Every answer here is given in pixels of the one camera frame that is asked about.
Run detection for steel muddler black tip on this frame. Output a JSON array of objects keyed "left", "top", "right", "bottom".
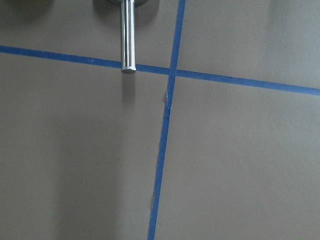
[{"left": 107, "top": 0, "right": 161, "bottom": 75}]

